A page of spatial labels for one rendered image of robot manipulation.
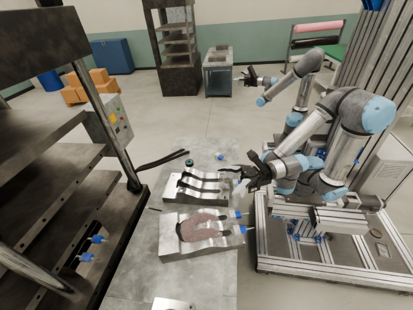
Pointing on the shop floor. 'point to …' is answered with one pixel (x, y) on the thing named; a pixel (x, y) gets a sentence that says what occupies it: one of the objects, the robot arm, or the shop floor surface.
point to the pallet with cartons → (108, 83)
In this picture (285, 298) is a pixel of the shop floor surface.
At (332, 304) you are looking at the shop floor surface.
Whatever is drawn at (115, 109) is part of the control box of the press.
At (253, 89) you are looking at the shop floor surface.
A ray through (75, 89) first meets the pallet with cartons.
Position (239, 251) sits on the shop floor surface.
